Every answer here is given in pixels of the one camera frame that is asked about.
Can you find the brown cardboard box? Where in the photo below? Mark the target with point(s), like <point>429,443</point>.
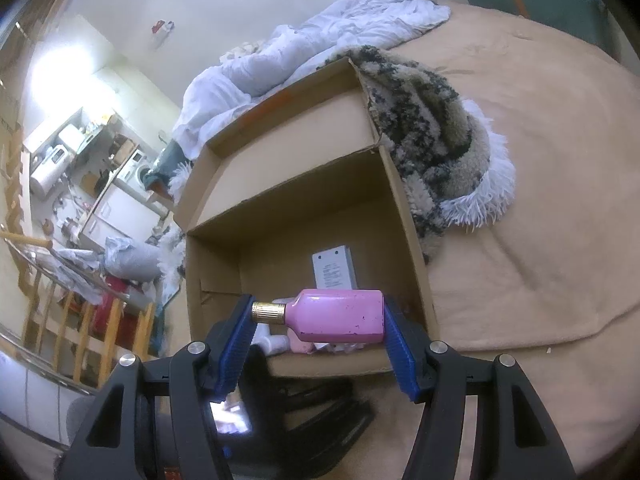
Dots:
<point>302,172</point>

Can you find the pink perfume bottle gold cap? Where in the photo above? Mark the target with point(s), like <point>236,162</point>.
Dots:
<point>335,316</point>

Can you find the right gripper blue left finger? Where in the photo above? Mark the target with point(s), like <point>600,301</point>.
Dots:
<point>117,438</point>

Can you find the teal cushion orange stripe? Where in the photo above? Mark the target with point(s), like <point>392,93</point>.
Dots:
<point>583,19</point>

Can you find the white crumpled duvet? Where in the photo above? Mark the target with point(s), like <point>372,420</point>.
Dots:
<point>224,92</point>

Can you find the patterned fluffy fringe blanket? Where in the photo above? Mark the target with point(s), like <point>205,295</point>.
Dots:
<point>454,169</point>

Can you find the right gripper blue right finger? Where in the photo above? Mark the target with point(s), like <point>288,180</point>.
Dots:
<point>515,437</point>

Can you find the wooden stair railing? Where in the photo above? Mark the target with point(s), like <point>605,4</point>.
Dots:
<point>77,323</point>

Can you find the grey stuffed bag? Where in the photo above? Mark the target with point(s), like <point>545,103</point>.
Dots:
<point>130,260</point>

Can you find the white battery charger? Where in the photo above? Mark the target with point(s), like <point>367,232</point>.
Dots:
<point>333,269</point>

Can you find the beige bed blanket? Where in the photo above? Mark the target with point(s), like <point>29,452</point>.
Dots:
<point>555,282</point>

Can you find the pink small toy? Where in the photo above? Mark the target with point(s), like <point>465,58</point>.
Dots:
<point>301,347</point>

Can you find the white washing machine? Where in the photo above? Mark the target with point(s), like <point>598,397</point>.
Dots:
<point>129,178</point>

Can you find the white small jar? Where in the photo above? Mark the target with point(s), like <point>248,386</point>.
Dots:
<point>271,345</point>

